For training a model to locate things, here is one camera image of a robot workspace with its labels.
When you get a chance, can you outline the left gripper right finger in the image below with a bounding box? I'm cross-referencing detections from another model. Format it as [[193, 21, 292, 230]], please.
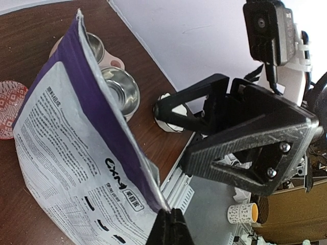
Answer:
[[169, 209, 194, 245]]

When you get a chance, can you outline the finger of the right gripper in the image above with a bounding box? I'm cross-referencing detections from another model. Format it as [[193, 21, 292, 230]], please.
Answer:
[[182, 107, 319, 196], [154, 73, 230, 132]]

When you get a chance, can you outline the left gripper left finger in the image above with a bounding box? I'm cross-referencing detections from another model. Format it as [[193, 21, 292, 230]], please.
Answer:
[[146, 209, 173, 245]]

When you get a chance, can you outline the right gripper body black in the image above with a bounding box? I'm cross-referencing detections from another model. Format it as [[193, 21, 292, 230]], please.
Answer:
[[224, 79, 307, 143]]

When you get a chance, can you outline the purple pet food bag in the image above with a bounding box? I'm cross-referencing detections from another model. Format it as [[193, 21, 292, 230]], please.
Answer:
[[13, 11, 169, 244]]

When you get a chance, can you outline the pink double pet feeder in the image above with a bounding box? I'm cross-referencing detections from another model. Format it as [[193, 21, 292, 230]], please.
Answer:
[[48, 33, 141, 122]]

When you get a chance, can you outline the white scalloped ceramic bowl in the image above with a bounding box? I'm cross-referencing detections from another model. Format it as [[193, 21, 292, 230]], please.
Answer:
[[153, 92, 188, 133]]

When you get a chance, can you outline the dark woven basket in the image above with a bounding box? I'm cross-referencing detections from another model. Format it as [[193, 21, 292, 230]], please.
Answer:
[[256, 197, 269, 224]]

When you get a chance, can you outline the patterned mug yellow inside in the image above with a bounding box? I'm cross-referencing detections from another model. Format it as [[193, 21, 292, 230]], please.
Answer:
[[227, 203, 259, 224]]

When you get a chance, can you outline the front steel feeder bowl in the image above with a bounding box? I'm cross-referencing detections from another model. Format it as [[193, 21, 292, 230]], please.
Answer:
[[101, 66, 141, 120]]

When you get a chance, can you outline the steel feeder bowl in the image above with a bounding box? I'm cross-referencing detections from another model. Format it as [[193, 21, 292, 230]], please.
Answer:
[[101, 66, 141, 120], [87, 32, 105, 63]]

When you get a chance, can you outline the rear steel feeder bowl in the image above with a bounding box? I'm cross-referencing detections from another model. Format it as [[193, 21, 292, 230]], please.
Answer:
[[87, 32, 105, 63]]

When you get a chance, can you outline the red patterned small bowl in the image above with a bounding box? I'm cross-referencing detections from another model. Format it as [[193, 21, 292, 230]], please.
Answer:
[[0, 80, 28, 140]]

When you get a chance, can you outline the front aluminium rail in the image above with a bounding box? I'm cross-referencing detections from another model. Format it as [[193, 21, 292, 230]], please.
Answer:
[[158, 127, 241, 225]]

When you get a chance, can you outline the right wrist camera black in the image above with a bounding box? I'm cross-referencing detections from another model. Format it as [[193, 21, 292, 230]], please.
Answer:
[[243, 1, 296, 66]]

